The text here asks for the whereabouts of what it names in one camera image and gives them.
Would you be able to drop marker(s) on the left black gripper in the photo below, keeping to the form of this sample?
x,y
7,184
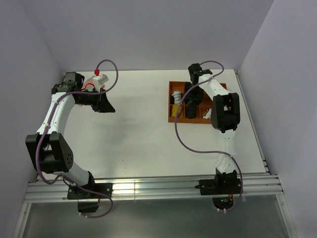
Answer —
x,y
102,104

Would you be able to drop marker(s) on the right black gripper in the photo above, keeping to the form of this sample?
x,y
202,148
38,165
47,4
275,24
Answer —
x,y
198,97

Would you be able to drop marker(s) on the white black striped sock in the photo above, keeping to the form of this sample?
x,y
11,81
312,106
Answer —
x,y
177,96

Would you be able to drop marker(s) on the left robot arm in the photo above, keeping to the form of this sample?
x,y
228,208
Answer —
x,y
48,149

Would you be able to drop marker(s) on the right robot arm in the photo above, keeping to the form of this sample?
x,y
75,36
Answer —
x,y
225,117

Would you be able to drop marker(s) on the pink green patterned socks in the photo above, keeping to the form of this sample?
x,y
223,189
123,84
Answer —
x,y
92,85

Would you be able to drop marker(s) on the orange compartment tray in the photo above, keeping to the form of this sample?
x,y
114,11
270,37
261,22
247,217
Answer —
x,y
200,109

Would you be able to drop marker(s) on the white black rolled sock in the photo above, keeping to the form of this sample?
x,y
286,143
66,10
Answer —
x,y
207,114

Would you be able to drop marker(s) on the yellow rolled sock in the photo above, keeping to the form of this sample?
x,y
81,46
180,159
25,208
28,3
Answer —
x,y
177,111

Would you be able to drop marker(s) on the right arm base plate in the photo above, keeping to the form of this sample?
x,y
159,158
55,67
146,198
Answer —
x,y
209,187

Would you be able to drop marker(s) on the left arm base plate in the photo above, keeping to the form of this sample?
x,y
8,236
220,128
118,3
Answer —
x,y
100,191

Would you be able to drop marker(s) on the aluminium frame rail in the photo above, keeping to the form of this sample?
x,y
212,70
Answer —
x,y
151,188

